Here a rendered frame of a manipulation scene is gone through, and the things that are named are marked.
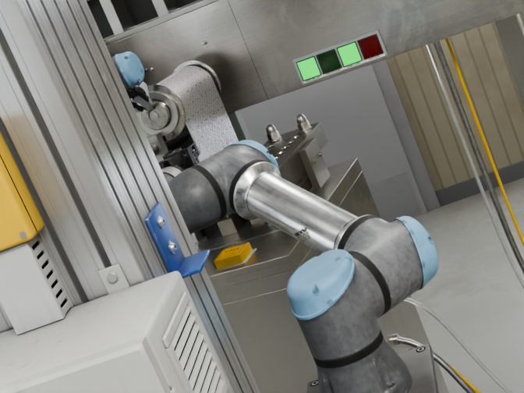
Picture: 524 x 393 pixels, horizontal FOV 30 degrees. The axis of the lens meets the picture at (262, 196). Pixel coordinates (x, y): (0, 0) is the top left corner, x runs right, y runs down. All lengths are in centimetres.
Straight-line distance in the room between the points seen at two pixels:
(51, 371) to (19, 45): 36
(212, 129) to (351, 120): 236
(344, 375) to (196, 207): 46
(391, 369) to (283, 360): 78
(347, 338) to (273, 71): 130
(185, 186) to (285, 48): 93
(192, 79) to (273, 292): 65
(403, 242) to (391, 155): 334
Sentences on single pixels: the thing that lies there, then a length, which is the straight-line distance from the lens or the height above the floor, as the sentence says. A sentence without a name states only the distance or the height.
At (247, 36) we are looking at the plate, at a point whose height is 132.
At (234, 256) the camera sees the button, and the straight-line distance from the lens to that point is 222.
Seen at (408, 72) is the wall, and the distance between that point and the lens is 488.
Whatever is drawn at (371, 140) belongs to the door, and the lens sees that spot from 489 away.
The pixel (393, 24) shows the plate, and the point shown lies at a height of 122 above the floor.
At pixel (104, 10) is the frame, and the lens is 284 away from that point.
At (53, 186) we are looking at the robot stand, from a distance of 115.
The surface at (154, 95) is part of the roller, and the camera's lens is 245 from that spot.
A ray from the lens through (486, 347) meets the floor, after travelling 348.
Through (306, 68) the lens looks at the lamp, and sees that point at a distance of 264.
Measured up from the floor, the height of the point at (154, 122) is 123.
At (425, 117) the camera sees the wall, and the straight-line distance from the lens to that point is 492.
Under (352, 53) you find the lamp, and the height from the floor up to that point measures 118.
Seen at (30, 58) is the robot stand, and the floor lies 151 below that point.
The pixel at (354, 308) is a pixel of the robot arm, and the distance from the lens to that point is 150.
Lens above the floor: 153
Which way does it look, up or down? 13 degrees down
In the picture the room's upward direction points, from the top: 23 degrees counter-clockwise
